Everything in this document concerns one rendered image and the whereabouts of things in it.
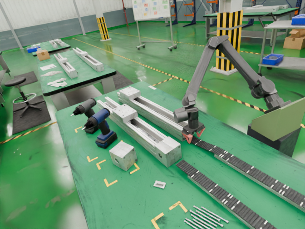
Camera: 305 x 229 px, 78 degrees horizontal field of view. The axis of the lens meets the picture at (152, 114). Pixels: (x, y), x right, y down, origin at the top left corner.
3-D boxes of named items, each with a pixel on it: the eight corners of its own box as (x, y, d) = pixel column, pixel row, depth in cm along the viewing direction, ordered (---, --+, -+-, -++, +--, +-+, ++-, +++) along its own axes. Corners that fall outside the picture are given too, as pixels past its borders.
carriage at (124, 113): (139, 119, 126) (137, 111, 123) (125, 126, 122) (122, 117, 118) (127, 111, 138) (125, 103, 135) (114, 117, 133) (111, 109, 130)
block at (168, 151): (185, 155, 100) (184, 141, 95) (167, 167, 95) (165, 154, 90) (174, 147, 107) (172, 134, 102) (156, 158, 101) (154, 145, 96)
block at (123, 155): (140, 157, 104) (137, 144, 99) (125, 171, 97) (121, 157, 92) (128, 151, 110) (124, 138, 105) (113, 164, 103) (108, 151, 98)
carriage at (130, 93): (141, 98, 153) (140, 91, 150) (130, 103, 148) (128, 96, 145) (131, 93, 165) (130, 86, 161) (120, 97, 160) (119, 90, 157)
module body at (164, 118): (194, 134, 114) (194, 122, 110) (182, 141, 110) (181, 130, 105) (128, 97, 173) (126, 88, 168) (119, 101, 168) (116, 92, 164)
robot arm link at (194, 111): (200, 108, 96) (195, 103, 100) (187, 112, 95) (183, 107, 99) (200, 120, 99) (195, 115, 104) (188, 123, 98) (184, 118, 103)
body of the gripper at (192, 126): (182, 130, 104) (181, 118, 101) (195, 122, 109) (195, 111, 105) (191, 135, 100) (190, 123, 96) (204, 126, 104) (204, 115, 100)
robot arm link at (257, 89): (279, 94, 103) (272, 97, 108) (269, 78, 105) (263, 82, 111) (265, 100, 102) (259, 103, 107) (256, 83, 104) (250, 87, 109)
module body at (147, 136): (170, 149, 106) (169, 137, 101) (156, 158, 101) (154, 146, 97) (110, 105, 164) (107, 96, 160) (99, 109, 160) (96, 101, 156)
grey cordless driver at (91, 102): (105, 124, 138) (96, 97, 127) (85, 141, 125) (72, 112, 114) (98, 122, 142) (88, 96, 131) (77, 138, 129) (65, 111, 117)
